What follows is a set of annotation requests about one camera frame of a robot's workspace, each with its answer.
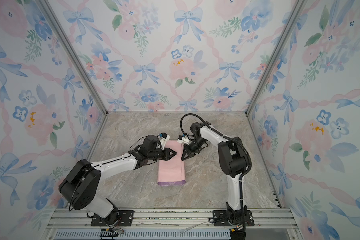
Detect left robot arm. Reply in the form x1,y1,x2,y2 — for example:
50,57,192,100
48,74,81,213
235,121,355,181
59,133,177,225

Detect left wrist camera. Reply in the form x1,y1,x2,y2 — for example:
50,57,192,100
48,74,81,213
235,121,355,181
158,133,170,150

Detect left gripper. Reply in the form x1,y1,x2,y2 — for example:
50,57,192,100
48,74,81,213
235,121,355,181
148,147,178,162

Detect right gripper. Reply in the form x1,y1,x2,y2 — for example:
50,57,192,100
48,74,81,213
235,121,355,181
181,139,207,161

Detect left aluminium corner post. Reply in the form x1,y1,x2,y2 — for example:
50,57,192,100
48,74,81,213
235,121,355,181
36,0,108,116

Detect black corrugated cable conduit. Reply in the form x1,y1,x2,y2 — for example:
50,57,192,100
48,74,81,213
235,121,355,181
179,113,253,240

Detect aluminium corner post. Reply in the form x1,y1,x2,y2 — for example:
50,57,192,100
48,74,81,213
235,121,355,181
245,0,306,117
36,0,108,116

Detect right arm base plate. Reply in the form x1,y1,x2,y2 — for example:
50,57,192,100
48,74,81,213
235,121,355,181
209,209,255,227

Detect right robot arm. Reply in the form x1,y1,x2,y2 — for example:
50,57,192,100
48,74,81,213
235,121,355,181
179,122,252,225

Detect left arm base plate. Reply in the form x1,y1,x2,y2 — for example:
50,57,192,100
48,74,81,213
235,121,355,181
91,210,135,228

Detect purple wrapping paper sheet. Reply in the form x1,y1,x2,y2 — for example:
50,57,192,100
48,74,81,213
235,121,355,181
157,141,186,187

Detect white slotted cable duct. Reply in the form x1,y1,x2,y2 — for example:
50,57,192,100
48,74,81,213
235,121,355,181
50,229,231,240

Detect right aluminium corner post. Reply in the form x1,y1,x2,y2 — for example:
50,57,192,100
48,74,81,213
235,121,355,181
245,0,306,117

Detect aluminium front rail frame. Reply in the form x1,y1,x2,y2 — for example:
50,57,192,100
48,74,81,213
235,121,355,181
41,208,303,240

